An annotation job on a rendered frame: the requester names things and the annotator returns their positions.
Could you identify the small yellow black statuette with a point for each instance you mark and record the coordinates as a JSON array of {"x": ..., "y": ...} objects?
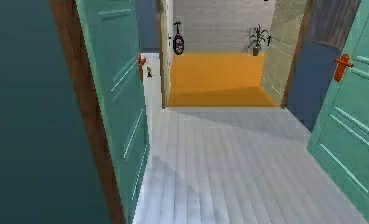
[{"x": 149, "y": 71}]

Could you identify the green house plant in pot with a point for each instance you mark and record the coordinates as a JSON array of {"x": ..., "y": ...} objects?
[{"x": 257, "y": 41}]

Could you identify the cream panelled room door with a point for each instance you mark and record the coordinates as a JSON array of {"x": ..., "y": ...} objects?
[
  {"x": 282, "y": 56},
  {"x": 166, "y": 50}
]

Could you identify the teal panelled room door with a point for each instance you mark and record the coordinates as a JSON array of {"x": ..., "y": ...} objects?
[
  {"x": 112, "y": 73},
  {"x": 352, "y": 126}
]

